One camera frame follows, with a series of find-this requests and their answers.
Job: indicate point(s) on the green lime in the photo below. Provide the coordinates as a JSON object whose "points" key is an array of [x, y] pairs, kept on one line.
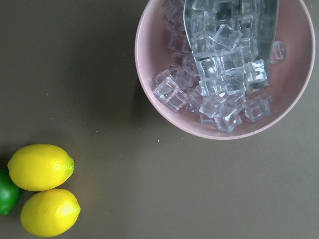
{"points": [[9, 193]]}

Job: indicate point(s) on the pink bowl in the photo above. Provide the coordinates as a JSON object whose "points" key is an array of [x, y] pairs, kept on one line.
{"points": [[290, 77]]}

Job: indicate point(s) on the metal ice scoop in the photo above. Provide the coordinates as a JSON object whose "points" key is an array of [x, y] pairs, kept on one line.
{"points": [[239, 33]]}

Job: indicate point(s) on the whole lemon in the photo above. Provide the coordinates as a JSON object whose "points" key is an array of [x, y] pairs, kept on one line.
{"points": [[40, 167], [50, 213]]}

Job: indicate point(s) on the clear ice cubes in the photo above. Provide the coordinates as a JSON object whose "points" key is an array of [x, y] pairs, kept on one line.
{"points": [[222, 101]]}

